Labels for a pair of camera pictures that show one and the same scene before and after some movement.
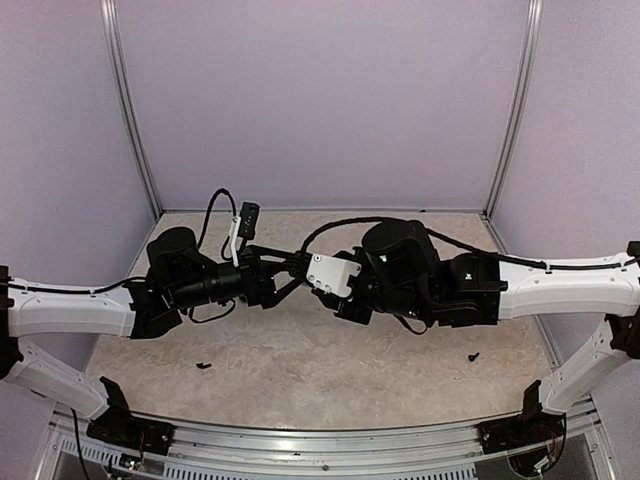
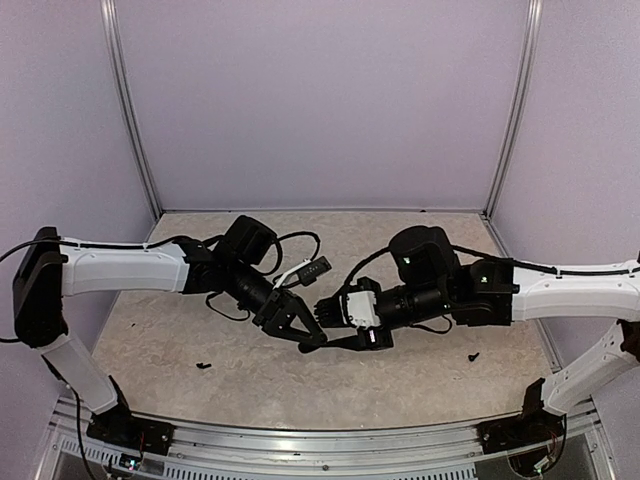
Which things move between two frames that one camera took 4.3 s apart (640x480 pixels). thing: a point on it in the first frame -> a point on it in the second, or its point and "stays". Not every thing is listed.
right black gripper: x=343 y=310 -> x=363 y=342
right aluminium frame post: x=532 y=40 stays
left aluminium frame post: x=108 y=9 stays
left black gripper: x=263 y=291 -> x=274 y=317
